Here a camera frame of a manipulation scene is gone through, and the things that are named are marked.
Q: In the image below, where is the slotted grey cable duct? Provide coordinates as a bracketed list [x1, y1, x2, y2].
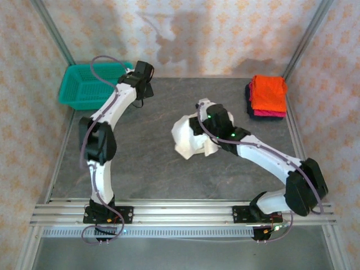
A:
[42, 227, 255, 239]

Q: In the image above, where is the green plastic basket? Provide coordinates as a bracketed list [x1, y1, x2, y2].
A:
[58, 61, 133, 111]

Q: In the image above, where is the aluminium frame leg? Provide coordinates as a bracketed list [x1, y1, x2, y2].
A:
[16, 224, 43, 270]
[322, 224, 349, 270]

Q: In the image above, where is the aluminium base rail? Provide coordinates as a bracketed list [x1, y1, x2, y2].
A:
[30, 198, 337, 226]

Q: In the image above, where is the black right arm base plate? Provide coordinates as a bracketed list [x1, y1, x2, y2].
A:
[232, 205, 282, 224]

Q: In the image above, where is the navy folded t-shirt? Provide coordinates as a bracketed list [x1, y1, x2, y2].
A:
[244, 83, 285, 122]

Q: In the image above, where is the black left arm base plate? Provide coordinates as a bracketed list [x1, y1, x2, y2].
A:
[83, 206, 134, 225]

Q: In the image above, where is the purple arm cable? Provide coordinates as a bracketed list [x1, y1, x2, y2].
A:
[79, 55, 133, 245]
[196, 102, 324, 245]

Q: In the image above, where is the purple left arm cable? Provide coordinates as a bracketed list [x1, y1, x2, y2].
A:
[79, 55, 133, 245]

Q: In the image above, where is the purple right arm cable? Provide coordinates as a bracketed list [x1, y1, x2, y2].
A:
[196, 102, 324, 245]

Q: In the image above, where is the orange folded t-shirt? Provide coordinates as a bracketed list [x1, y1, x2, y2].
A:
[250, 74, 289, 112]

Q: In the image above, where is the white printed t-shirt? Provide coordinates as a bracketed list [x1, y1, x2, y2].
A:
[171, 97, 236, 161]

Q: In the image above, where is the aluminium frame post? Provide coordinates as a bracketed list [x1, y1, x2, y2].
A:
[30, 0, 76, 66]
[282, 0, 335, 81]

